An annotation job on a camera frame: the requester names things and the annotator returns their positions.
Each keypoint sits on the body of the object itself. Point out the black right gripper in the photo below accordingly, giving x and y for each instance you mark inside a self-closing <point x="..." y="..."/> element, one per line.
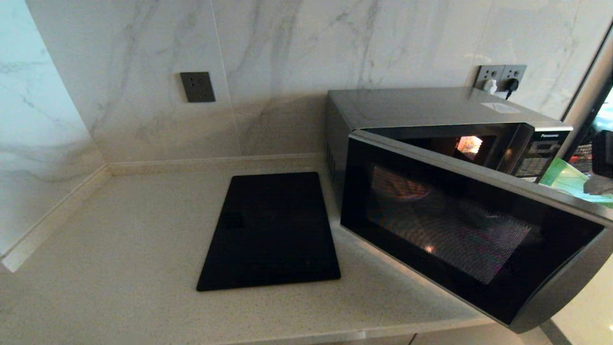
<point x="604" y="153"/>

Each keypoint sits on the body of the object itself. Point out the dark glass microwave door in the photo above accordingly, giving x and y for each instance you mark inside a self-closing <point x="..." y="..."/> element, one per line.
<point x="455" y="225"/>

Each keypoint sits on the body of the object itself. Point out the black metal frame post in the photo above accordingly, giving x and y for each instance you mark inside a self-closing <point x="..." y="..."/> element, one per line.
<point x="586" y="76"/>

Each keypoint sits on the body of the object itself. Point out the dark single wall socket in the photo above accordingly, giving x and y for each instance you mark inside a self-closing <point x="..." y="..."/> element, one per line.
<point x="197" y="86"/>

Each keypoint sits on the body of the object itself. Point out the white power plug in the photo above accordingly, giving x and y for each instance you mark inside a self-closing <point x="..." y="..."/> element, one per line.
<point x="490" y="86"/>

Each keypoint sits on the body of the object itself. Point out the grey double wall socket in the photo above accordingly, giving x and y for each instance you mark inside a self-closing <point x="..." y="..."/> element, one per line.
<point x="500" y="73"/>

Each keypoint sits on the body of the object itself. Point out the black power plug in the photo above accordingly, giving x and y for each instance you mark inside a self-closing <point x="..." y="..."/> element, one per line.
<point x="511" y="86"/>

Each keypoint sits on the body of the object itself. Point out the green cutting board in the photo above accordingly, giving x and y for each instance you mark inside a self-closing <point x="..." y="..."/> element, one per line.
<point x="565" y="177"/>

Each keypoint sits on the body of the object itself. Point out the black glass induction cooktop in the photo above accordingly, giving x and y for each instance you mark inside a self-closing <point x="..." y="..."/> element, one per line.
<point x="268" y="235"/>

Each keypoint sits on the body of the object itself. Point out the white sticker label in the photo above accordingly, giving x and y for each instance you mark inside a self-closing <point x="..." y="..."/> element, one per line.
<point x="500" y="108"/>

